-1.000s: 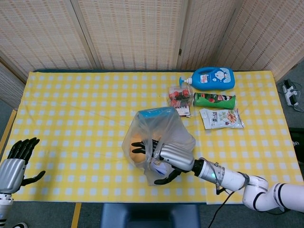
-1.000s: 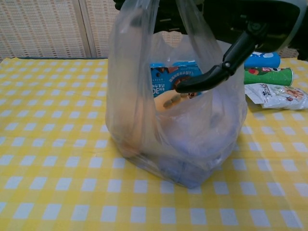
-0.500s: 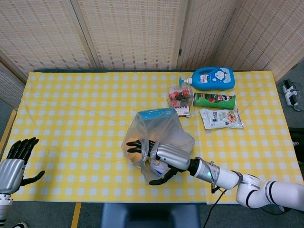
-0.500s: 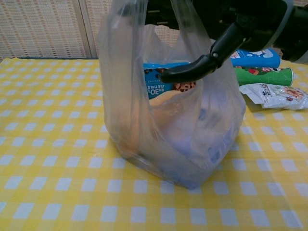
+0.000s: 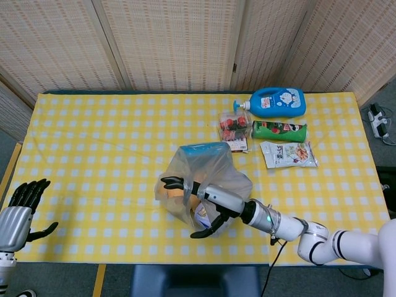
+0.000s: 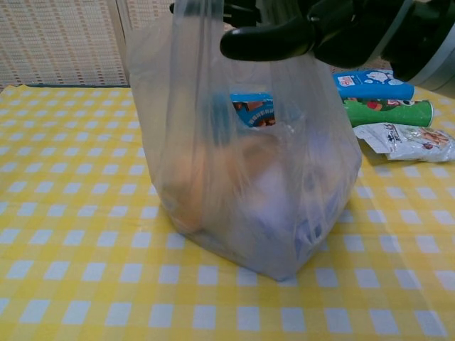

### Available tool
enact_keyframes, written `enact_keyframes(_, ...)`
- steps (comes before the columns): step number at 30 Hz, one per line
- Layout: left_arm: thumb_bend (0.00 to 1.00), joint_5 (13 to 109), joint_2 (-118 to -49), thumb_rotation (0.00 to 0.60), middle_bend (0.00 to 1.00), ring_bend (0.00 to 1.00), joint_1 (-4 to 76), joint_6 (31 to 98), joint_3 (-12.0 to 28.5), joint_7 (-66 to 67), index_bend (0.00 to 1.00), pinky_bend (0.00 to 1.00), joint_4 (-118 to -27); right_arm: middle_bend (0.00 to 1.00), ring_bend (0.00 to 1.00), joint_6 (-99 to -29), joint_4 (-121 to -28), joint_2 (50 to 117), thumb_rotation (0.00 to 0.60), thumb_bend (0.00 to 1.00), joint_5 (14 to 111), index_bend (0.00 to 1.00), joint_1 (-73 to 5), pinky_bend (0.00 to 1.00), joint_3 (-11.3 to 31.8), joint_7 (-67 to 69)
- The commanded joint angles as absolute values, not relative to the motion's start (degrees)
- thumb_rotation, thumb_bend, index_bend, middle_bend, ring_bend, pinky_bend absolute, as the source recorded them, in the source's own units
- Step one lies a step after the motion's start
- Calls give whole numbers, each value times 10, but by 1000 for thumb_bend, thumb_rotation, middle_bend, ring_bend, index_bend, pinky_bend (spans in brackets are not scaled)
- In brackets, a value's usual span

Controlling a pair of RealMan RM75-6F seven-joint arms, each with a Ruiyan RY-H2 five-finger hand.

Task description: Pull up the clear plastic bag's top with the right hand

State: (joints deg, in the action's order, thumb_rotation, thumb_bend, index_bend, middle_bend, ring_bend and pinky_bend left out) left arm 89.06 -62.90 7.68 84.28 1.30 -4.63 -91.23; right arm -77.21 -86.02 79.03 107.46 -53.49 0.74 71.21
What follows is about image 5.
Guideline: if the blue pump detergent bottle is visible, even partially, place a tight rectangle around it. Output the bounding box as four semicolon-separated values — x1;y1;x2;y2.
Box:
233;87;307;119

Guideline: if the blue box inside bag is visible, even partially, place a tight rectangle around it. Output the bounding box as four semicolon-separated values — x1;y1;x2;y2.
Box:
180;141;231;156

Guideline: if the black box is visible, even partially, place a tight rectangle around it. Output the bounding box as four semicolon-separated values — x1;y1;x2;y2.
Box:
376;166;396;215

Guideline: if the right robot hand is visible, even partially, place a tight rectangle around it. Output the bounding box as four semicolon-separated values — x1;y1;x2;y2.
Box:
160;176;248;239

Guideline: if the green cylindrical chips can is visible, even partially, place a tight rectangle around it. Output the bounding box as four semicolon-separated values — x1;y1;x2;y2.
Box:
251;120;309;143

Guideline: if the translucent plastic bag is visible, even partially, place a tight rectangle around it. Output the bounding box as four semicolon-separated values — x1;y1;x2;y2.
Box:
156;140;253;238

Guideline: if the beige woven folding screen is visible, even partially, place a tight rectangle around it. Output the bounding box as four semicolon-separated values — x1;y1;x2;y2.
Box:
0;0;396;140

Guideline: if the black cable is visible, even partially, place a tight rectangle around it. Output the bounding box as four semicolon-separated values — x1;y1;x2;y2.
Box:
259;236;288;297

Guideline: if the clear pack of red snacks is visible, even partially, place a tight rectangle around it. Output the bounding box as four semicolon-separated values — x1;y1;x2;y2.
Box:
218;111;252;153

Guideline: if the white snack packet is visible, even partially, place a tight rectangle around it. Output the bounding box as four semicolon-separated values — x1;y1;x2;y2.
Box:
259;141;319;170

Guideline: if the white purple packet inside bag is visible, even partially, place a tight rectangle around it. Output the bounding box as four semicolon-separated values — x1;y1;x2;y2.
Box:
194;204;218;229

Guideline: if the yellow checkered tablecloth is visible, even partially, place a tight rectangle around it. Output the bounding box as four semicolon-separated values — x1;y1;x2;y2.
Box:
6;91;390;266

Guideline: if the orange item inside bag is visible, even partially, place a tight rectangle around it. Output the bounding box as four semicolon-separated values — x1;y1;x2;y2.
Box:
157;176;205;212

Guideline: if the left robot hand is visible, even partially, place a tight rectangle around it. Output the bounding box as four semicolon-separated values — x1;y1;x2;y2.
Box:
0;178;59;253

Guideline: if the white power strip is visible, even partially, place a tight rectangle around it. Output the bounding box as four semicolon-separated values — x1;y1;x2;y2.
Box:
367;104;391;139

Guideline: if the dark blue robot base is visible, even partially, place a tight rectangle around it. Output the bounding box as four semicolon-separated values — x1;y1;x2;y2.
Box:
129;265;262;297

